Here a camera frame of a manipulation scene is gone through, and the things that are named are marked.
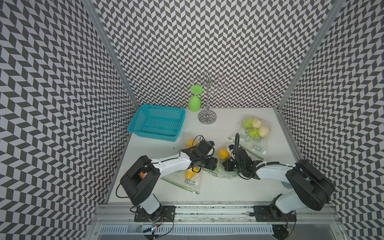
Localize zip-top bag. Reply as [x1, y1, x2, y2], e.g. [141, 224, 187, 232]
[228, 115, 272, 160]
[203, 141, 239, 180]
[161, 132, 203, 195]

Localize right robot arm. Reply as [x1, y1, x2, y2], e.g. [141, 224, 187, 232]
[223, 145, 336, 214]

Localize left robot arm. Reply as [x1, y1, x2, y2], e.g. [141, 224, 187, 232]
[119, 139, 218, 216]

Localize yellow pear left bag upper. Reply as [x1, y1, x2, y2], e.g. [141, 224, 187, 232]
[186, 140, 198, 149]

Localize yellow pear bag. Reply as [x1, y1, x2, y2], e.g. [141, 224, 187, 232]
[218, 148, 230, 160]
[186, 140, 198, 149]
[186, 167, 199, 180]

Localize yellow pear middle bag upper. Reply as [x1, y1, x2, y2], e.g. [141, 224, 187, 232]
[218, 148, 230, 160]

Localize yellow pear left bag lower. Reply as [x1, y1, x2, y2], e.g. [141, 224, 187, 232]
[186, 167, 199, 180]

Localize green pear far bag lower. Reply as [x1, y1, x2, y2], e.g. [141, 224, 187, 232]
[247, 128, 260, 139]

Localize green pear bag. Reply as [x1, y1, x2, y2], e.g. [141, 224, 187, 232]
[247, 128, 260, 139]
[242, 118, 254, 129]

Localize cream pear far bag right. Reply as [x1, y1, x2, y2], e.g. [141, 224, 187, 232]
[258, 126, 271, 138]

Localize cream pear bag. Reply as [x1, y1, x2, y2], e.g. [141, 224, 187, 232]
[258, 126, 271, 138]
[252, 119, 263, 129]

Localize green pear far bag upper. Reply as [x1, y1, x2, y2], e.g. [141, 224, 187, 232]
[242, 118, 254, 129]

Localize cream pear far bag upper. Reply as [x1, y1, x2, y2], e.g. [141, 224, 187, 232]
[252, 119, 263, 129]

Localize chrome glass holder stand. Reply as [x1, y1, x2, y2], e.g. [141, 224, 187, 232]
[196, 72, 228, 125]

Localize teal plastic basket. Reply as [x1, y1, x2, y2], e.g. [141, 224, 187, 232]
[127, 105, 186, 142]

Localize green plastic wine glass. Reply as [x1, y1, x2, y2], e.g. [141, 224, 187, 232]
[188, 85, 203, 112]

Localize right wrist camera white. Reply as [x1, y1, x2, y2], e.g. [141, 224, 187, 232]
[227, 145, 236, 152]

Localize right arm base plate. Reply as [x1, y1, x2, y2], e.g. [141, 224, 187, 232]
[250, 206, 297, 223]

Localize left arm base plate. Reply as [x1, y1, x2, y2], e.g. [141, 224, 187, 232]
[134, 206, 176, 223]

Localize aluminium front rail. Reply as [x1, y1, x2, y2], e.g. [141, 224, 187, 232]
[90, 202, 341, 225]

